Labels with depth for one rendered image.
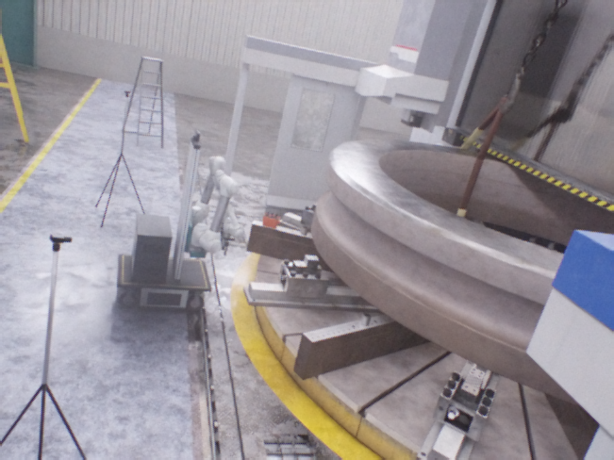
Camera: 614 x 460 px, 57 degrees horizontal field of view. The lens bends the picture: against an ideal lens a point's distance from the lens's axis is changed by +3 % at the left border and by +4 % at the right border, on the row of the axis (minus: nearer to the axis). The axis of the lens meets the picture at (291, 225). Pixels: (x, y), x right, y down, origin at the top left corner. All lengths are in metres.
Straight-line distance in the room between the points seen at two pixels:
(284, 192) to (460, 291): 5.63
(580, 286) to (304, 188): 8.44
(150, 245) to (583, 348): 4.53
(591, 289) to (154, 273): 4.68
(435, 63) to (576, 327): 7.31
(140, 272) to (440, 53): 5.40
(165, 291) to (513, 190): 5.39
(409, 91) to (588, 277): 7.10
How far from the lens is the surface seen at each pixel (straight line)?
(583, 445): 5.30
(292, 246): 6.76
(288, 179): 9.75
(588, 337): 1.64
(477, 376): 4.64
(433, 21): 8.65
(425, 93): 8.66
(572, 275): 1.66
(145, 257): 5.67
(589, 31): 8.26
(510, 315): 4.69
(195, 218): 6.00
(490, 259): 4.45
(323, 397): 5.03
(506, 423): 5.29
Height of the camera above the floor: 3.05
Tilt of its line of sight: 20 degrees down
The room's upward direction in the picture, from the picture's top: 13 degrees clockwise
